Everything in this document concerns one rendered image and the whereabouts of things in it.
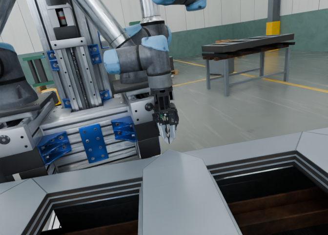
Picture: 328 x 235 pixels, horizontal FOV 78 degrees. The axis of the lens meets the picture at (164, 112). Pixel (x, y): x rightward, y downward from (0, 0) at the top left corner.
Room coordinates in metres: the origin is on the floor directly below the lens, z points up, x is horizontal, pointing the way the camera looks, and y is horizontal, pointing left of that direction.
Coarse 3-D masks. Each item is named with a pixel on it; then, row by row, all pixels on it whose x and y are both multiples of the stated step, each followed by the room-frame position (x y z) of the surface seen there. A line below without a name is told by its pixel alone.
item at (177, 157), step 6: (162, 156) 0.55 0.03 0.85; (168, 156) 0.55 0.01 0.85; (174, 156) 0.54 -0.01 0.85; (180, 156) 0.54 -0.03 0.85; (186, 156) 0.53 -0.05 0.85; (192, 156) 0.53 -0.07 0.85; (156, 162) 0.52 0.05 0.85; (162, 162) 0.52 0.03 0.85; (168, 162) 0.51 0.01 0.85; (174, 162) 0.51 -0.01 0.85; (180, 162) 0.51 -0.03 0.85; (144, 168) 0.50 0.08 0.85
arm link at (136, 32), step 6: (138, 24) 0.90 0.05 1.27; (126, 30) 0.87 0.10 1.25; (132, 30) 0.87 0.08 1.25; (138, 30) 0.89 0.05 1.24; (144, 30) 0.93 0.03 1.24; (132, 36) 0.87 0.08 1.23; (138, 36) 0.89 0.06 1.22; (144, 36) 0.91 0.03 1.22; (150, 36) 0.93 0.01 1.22; (138, 42) 0.88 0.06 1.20
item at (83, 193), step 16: (240, 160) 0.48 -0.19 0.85; (256, 160) 0.48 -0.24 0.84; (272, 160) 0.47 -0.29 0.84; (288, 160) 0.48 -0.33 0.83; (304, 160) 0.45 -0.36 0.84; (224, 176) 0.46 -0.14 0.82; (320, 176) 0.39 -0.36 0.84; (64, 192) 0.46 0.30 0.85; (80, 192) 0.46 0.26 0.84; (96, 192) 0.45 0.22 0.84; (112, 192) 0.45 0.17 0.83; (128, 192) 0.45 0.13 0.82; (48, 208) 0.43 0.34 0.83; (32, 224) 0.37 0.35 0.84
